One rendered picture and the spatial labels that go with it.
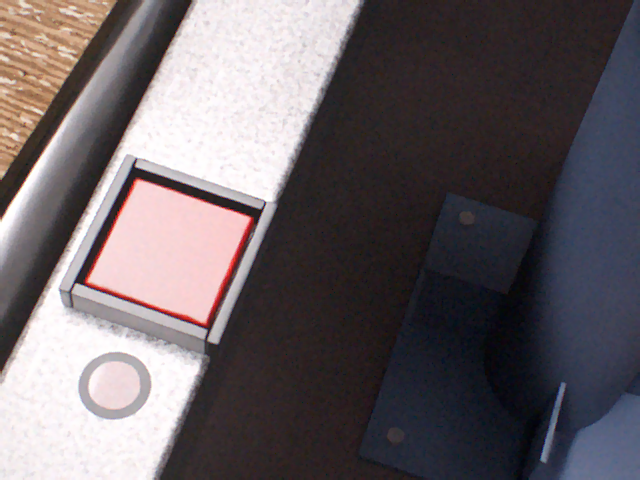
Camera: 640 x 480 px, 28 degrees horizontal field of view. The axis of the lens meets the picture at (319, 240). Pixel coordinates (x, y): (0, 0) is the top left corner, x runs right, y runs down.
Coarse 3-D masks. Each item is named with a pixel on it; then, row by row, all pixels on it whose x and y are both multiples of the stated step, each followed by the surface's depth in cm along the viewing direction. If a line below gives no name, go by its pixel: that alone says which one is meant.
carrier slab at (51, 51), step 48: (0, 0) 64; (48, 0) 64; (96, 0) 64; (0, 48) 62; (48, 48) 63; (96, 48) 64; (0, 96) 61; (48, 96) 61; (0, 144) 60; (0, 192) 59
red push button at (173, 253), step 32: (128, 192) 60; (160, 192) 60; (128, 224) 59; (160, 224) 59; (192, 224) 59; (224, 224) 59; (96, 256) 58; (128, 256) 58; (160, 256) 58; (192, 256) 59; (224, 256) 59; (96, 288) 58; (128, 288) 58; (160, 288) 58; (192, 288) 58; (224, 288) 58; (192, 320) 57
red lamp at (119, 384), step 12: (96, 372) 57; (108, 372) 57; (120, 372) 57; (132, 372) 57; (96, 384) 57; (108, 384) 57; (120, 384) 57; (132, 384) 57; (96, 396) 57; (108, 396) 57; (120, 396) 57; (132, 396) 57; (108, 408) 56
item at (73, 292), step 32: (128, 160) 60; (192, 192) 60; (224, 192) 60; (96, 224) 59; (256, 224) 61; (256, 256) 58; (64, 288) 57; (128, 320) 57; (160, 320) 57; (224, 320) 57
